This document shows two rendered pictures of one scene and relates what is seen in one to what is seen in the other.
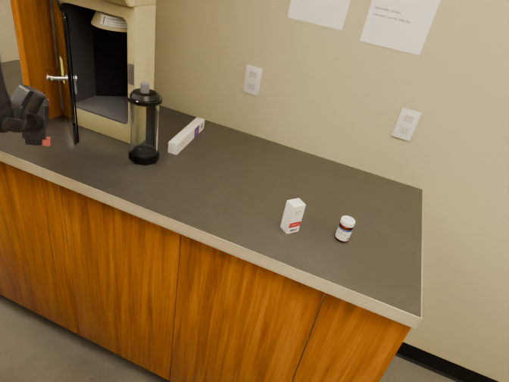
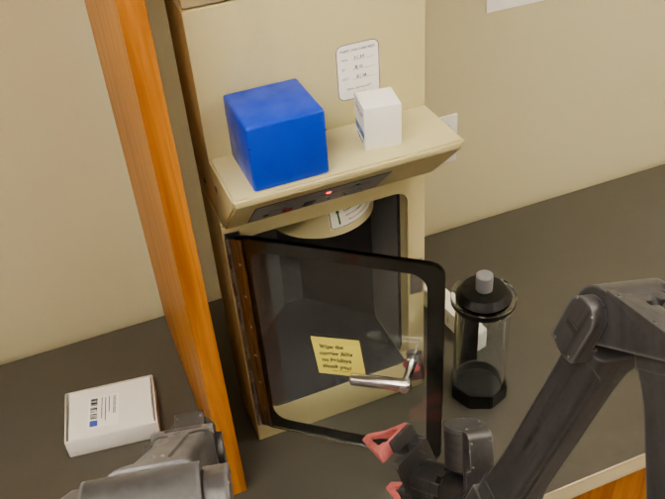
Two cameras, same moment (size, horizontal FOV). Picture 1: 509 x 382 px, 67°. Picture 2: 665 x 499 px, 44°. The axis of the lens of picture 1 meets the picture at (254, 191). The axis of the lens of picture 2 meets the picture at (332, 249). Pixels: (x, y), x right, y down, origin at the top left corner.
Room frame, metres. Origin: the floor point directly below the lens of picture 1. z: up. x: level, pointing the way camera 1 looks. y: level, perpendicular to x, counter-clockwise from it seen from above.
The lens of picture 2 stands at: (0.46, 1.18, 2.06)
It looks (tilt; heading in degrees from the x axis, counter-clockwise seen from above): 37 degrees down; 325
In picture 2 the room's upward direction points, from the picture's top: 5 degrees counter-clockwise
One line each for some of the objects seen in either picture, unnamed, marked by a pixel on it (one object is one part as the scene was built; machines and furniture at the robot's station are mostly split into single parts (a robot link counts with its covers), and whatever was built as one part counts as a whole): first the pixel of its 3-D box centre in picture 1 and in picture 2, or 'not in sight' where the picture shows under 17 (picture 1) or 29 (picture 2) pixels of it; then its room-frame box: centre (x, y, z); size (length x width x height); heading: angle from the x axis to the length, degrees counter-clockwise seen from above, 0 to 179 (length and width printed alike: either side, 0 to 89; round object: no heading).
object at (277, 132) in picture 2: not in sight; (276, 134); (1.24, 0.71, 1.56); 0.10 x 0.10 x 0.09; 74
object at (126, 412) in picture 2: not in sight; (112, 414); (1.53, 0.95, 0.96); 0.16 x 0.12 x 0.04; 67
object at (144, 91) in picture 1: (145, 92); (484, 289); (1.15, 0.40, 1.18); 0.09 x 0.09 x 0.07
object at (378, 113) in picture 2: not in sight; (378, 118); (1.20, 0.57, 1.54); 0.05 x 0.05 x 0.06; 65
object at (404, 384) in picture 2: (55, 75); (384, 374); (1.10, 0.66, 1.20); 0.10 x 0.05 x 0.03; 35
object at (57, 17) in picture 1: (64, 70); (341, 354); (1.18, 0.68, 1.19); 0.30 x 0.01 x 0.40; 35
